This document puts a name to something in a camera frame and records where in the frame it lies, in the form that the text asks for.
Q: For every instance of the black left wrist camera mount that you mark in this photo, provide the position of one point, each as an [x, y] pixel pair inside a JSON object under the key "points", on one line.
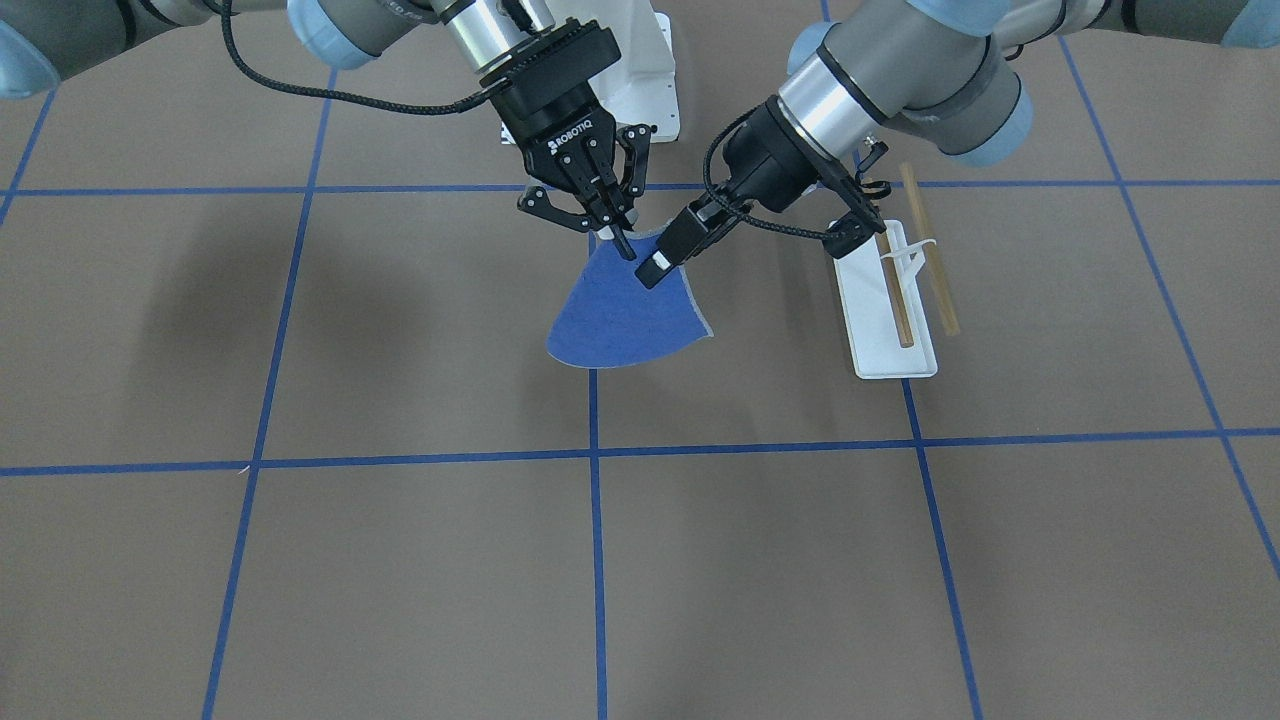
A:
{"points": [[862, 220]]}

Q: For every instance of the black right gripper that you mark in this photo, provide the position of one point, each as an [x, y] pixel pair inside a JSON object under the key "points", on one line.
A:
{"points": [[556, 128]]}

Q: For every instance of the white rack with wooden bars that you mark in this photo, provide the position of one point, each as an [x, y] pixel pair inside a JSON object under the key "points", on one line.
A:
{"points": [[879, 291]]}

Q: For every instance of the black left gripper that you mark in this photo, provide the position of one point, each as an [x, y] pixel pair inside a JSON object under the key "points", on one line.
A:
{"points": [[768, 157]]}

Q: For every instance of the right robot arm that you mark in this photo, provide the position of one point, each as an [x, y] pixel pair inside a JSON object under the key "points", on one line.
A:
{"points": [[45, 42]]}

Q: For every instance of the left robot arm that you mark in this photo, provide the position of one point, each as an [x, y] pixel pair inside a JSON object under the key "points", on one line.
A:
{"points": [[938, 70]]}

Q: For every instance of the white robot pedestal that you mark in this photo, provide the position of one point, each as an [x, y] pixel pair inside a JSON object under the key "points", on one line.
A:
{"points": [[641, 87]]}

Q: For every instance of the blue towel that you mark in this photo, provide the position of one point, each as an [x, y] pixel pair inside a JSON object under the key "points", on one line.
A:
{"points": [[610, 319]]}

